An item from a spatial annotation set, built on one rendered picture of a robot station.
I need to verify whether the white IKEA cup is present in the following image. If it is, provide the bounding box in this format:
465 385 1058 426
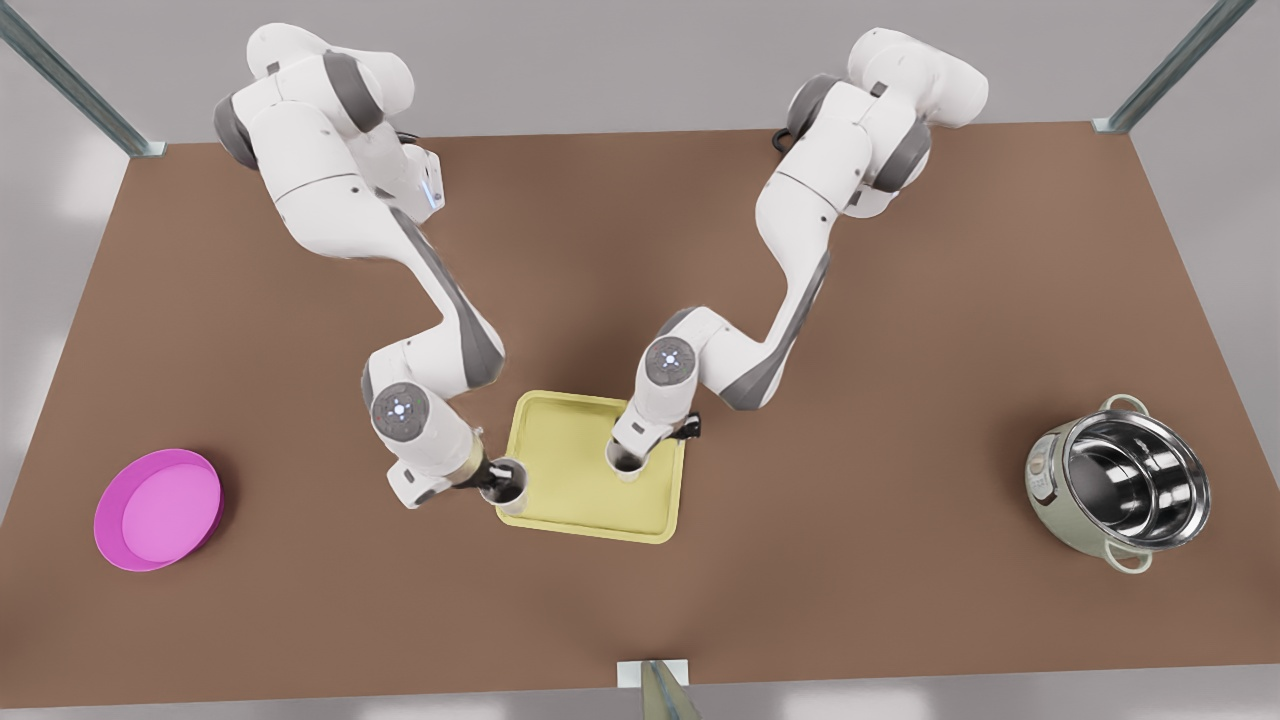
604 444 651 484
479 458 529 508

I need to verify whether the yellow square tray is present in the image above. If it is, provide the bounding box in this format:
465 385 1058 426
496 390 688 545

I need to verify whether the pink round bowl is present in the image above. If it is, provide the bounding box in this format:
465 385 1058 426
94 448 223 573

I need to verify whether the silver frame post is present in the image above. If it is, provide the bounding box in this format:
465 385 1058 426
617 659 701 720
1092 0 1259 135
0 0 166 159

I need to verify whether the steel pot with handles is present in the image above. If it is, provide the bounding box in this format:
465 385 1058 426
1025 394 1212 574

